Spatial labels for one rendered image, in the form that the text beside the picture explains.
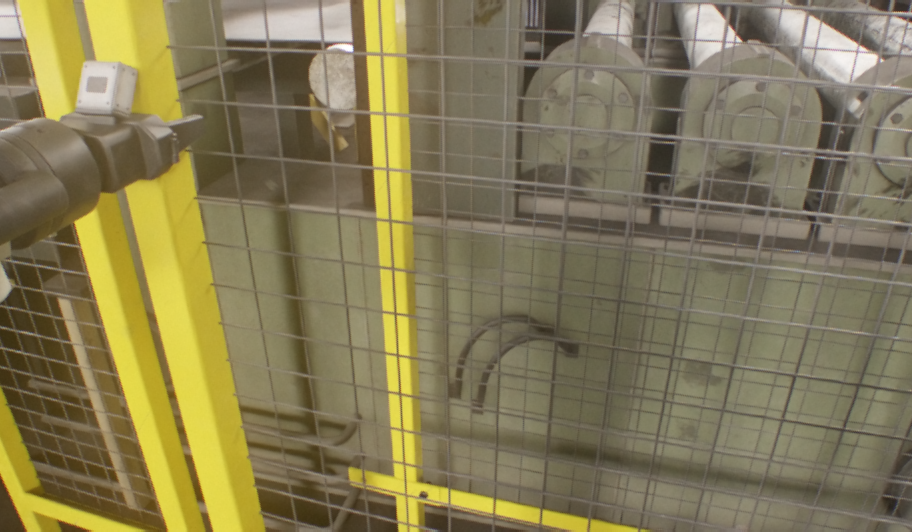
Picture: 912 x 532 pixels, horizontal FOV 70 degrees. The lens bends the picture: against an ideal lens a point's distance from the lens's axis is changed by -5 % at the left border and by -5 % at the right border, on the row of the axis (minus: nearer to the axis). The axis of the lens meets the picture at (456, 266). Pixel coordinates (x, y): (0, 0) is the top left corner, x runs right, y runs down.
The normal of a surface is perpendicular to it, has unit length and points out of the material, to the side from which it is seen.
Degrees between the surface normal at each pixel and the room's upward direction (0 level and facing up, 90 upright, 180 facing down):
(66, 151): 56
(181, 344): 90
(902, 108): 79
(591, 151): 105
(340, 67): 90
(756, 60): 90
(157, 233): 90
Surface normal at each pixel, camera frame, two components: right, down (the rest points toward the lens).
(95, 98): -0.25, -0.05
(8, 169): 0.29, -0.04
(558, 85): -0.43, 0.24
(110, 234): 0.96, 0.13
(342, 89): -0.24, 0.45
